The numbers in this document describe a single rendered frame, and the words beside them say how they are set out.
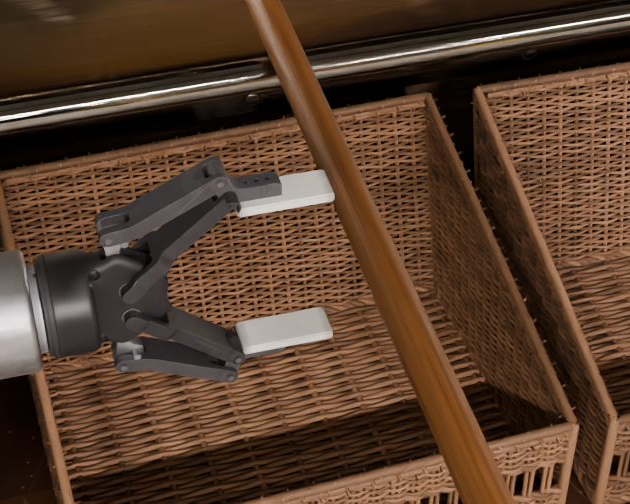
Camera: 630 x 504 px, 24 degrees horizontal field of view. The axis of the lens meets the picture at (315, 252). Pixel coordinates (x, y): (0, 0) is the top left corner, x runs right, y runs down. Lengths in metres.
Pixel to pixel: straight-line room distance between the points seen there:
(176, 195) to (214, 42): 0.72
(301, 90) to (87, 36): 0.51
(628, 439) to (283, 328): 0.62
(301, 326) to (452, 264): 0.75
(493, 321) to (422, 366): 0.78
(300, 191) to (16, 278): 0.21
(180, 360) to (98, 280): 0.11
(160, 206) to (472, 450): 0.27
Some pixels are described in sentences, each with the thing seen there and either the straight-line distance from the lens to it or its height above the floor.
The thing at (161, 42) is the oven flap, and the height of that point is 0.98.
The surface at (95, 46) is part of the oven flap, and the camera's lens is 1.69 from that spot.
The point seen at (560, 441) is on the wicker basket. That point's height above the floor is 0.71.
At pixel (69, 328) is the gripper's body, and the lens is 1.02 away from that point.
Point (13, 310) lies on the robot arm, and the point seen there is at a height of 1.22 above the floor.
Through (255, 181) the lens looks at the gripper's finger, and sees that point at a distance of 1.02.
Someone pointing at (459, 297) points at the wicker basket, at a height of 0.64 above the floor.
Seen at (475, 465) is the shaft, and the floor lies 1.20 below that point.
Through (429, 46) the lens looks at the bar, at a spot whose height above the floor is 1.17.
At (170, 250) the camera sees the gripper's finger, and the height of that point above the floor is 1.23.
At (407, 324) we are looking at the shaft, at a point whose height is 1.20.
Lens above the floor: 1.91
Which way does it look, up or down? 42 degrees down
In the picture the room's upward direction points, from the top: straight up
